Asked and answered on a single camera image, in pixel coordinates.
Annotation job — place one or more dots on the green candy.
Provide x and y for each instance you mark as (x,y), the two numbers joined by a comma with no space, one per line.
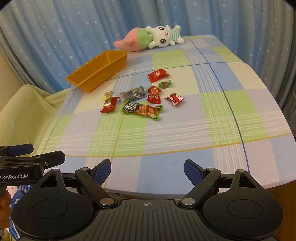
(165,84)

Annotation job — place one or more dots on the red white-print snack packet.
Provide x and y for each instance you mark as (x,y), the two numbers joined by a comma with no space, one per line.
(175,99)

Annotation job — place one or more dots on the long red snack packet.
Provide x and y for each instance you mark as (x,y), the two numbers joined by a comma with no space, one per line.
(109,105)

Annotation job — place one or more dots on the orange plastic tray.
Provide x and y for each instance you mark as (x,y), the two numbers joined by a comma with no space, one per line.
(108,69)

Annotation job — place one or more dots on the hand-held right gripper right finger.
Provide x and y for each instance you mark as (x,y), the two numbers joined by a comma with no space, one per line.
(193,172)

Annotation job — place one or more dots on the white bunny plush toy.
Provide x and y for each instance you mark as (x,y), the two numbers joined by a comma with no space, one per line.
(161,34)

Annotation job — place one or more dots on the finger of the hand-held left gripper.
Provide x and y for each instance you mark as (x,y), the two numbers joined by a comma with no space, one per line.
(20,149)
(50,158)

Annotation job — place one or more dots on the green peanut snack packet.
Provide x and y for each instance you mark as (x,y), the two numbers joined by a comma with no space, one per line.
(142,110)

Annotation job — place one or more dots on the light green cloth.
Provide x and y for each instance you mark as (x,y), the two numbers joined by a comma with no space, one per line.
(23,111)

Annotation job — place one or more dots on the small yellow candy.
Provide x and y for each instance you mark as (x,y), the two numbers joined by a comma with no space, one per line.
(107,95)

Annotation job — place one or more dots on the blue starry curtain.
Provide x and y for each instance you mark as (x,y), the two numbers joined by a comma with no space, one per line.
(69,27)

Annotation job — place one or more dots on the small red candy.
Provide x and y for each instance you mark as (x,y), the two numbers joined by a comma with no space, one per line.
(153,99)
(154,90)

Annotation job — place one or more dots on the person's left hand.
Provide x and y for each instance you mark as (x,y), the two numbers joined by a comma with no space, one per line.
(4,208)

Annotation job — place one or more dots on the grey clear snack packet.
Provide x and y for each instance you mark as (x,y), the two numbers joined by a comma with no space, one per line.
(133,93)

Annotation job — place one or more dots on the blue patterned cloth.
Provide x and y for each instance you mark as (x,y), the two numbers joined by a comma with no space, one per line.
(15,199)

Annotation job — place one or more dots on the large red snack packet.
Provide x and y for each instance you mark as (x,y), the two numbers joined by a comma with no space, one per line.
(158,75)

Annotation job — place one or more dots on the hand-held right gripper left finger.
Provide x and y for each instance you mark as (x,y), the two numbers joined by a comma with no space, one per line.
(103,172)

